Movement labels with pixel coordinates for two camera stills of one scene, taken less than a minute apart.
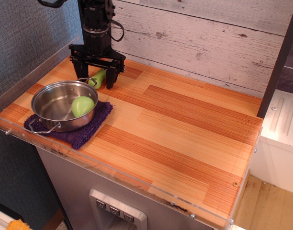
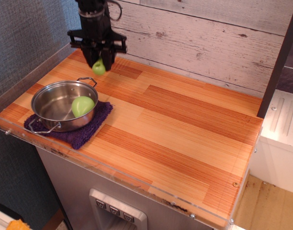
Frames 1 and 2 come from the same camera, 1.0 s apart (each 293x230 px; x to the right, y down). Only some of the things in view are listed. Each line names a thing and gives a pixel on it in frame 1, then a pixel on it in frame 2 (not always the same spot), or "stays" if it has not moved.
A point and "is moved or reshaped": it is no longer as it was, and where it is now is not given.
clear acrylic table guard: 187,145 stays
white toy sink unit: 276,159 stays
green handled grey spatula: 99,78 is moved or reshaped
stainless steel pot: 69,104 stays
